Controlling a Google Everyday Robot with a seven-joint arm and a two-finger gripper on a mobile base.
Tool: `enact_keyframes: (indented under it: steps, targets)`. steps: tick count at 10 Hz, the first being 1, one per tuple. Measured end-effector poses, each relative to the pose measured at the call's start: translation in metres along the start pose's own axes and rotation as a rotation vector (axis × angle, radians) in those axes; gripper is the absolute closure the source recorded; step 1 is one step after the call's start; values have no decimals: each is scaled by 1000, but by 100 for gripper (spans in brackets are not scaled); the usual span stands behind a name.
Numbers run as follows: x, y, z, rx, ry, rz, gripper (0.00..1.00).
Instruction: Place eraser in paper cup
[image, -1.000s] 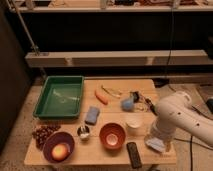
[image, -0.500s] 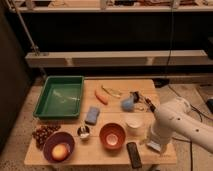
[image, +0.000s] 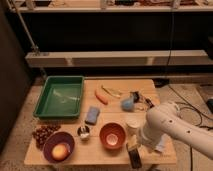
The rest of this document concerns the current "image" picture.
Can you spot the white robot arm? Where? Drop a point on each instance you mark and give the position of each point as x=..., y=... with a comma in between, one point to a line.
x=163, y=119

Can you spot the yellow-green peeler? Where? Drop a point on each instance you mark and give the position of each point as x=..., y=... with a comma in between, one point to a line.
x=112, y=92

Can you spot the blue sponge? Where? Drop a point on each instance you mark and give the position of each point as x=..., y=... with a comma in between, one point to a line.
x=92, y=115

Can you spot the bunch of dark grapes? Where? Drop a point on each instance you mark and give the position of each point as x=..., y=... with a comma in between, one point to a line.
x=43, y=133

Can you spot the black handled knife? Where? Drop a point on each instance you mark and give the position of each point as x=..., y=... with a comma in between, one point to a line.
x=148, y=102

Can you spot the yellow round fruit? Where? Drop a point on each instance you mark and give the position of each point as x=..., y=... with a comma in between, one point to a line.
x=59, y=152

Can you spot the green plastic tray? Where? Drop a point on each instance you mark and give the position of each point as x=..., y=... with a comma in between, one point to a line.
x=60, y=98

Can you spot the light blue cloth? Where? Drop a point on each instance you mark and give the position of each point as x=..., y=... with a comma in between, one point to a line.
x=160, y=147

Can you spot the upper white shelf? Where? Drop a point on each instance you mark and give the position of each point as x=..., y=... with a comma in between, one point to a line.
x=110, y=5

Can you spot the orange bowl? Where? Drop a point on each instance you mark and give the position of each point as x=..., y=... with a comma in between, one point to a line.
x=112, y=136

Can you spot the white shelf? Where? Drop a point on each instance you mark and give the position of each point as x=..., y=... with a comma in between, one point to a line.
x=110, y=5
x=118, y=58

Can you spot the lower white shelf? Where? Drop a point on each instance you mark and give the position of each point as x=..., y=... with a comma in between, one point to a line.
x=118, y=58

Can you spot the small metal cup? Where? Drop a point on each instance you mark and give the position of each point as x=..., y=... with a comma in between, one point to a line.
x=83, y=132

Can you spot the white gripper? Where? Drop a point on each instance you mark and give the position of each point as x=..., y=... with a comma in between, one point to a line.
x=140, y=138

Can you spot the wooden table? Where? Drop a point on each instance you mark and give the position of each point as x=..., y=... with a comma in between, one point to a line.
x=92, y=152

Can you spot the purple bowl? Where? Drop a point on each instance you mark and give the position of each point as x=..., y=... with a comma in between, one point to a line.
x=59, y=138

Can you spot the orange carrot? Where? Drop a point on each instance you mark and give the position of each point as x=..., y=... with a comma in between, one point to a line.
x=101, y=98

